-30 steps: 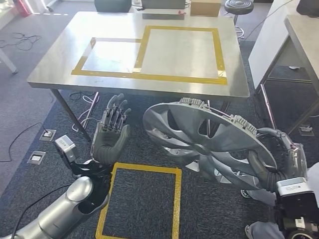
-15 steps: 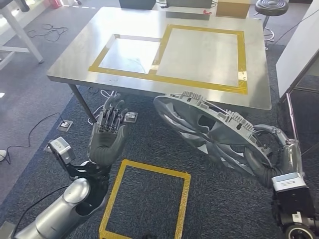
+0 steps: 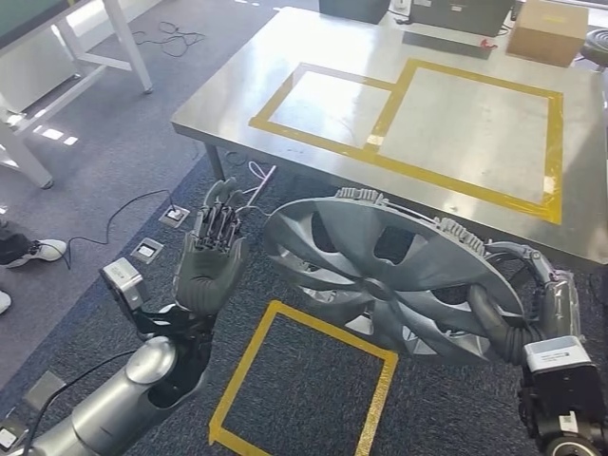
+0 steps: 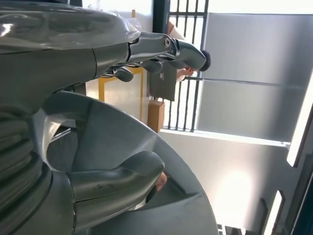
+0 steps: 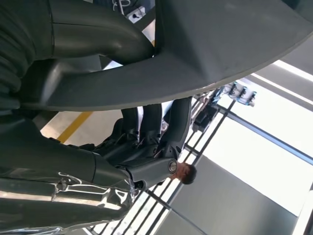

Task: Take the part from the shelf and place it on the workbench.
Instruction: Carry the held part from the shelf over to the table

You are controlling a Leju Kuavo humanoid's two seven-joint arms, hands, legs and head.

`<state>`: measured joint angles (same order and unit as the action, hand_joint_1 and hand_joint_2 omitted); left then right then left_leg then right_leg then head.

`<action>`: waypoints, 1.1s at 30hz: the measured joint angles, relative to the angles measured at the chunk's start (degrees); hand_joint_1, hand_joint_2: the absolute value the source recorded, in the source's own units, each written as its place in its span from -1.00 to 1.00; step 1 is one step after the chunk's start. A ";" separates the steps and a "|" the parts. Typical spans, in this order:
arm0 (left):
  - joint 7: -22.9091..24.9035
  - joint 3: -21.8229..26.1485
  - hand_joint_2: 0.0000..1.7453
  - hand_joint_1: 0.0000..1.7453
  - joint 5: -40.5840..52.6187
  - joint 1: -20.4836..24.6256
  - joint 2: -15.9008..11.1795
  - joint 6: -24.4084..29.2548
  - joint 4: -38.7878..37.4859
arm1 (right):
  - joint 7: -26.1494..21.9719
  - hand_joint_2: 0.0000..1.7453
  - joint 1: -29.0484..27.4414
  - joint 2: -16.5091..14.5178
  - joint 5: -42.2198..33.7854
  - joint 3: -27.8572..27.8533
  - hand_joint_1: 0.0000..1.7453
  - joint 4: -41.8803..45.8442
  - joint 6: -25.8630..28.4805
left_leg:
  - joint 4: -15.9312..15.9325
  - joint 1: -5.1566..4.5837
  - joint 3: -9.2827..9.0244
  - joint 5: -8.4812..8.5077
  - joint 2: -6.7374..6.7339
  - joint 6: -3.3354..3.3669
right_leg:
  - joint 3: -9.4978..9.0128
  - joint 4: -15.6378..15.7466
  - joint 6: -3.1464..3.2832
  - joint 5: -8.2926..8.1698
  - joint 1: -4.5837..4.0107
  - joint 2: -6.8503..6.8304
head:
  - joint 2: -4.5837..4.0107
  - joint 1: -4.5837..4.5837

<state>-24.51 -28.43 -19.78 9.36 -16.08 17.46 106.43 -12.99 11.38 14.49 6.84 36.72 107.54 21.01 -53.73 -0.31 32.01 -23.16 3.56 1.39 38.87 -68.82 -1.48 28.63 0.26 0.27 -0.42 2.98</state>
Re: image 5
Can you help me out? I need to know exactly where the steel workbench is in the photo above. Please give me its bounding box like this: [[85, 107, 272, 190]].
[[33, 110, 123, 147]]

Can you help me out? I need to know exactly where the person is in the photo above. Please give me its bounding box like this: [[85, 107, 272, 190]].
[[169, 162, 198, 186]]

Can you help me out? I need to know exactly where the white power strip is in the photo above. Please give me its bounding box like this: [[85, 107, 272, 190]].
[[127, 5, 146, 24]]

